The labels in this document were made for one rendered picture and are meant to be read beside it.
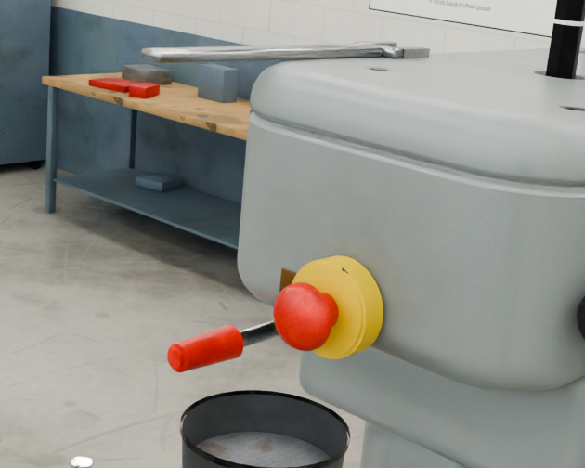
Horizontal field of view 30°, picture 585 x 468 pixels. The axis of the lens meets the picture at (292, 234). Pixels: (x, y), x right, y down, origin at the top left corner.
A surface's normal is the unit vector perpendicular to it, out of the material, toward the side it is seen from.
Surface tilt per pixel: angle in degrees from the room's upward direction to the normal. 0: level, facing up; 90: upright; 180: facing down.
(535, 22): 90
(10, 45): 90
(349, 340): 90
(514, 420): 90
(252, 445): 0
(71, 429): 0
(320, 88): 45
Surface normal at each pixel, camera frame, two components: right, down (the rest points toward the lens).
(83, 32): -0.67, 0.15
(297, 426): -0.39, 0.16
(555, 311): 0.33, 0.29
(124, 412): 0.09, -0.96
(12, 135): 0.73, 0.25
